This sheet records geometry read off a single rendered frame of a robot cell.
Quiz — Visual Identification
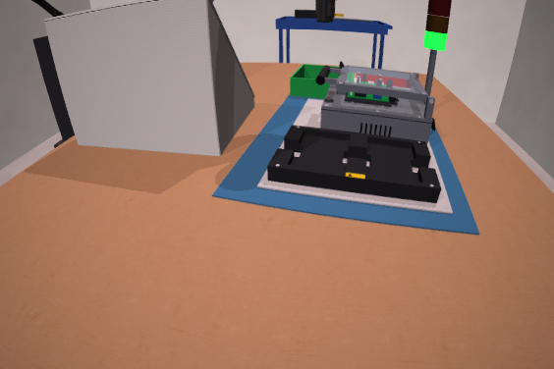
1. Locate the green circuit board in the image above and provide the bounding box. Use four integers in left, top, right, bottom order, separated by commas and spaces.
347, 92, 389, 102

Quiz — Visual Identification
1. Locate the green bin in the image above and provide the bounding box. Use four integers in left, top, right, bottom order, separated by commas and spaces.
290, 64, 339, 99

